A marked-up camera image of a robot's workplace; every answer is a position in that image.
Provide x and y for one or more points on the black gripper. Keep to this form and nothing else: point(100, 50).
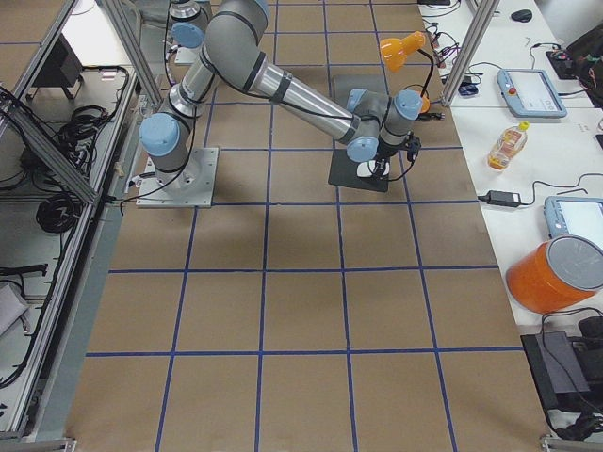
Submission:
point(386, 152)

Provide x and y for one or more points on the white computer mouse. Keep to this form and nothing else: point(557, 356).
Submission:
point(364, 170)

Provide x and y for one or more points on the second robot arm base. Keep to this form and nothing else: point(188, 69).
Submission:
point(188, 21)

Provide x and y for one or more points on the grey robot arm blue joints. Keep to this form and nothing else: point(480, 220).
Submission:
point(231, 53)

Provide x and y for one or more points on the black mousepad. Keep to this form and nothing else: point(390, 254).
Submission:
point(343, 173)

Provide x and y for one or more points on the black mouse on desk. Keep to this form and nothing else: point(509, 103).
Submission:
point(522, 16)

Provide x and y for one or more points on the orange desk lamp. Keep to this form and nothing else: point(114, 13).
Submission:
point(394, 53)

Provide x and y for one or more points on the black power adapter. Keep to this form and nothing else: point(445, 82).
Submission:
point(502, 198)

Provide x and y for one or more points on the orange juice bottle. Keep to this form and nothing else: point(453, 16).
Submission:
point(510, 142)

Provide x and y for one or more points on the upper teach pendant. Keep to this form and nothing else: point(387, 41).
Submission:
point(530, 94)

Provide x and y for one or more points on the teach pendant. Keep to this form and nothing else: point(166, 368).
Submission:
point(574, 215)
point(530, 94)

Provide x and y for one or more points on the lower teach pendant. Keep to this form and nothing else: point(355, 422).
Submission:
point(574, 215)

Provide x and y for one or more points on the orange cylindrical bin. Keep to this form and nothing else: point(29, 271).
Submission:
point(560, 273)

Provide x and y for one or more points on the black equipment case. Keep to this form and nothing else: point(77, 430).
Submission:
point(566, 370)

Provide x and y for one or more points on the black box on shelf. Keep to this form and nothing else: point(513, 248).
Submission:
point(62, 69)

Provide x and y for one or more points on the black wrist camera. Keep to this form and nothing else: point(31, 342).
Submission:
point(412, 147)

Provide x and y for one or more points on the aluminium frame post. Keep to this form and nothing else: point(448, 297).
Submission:
point(475, 32)

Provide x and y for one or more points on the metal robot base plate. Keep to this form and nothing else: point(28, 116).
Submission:
point(194, 187)

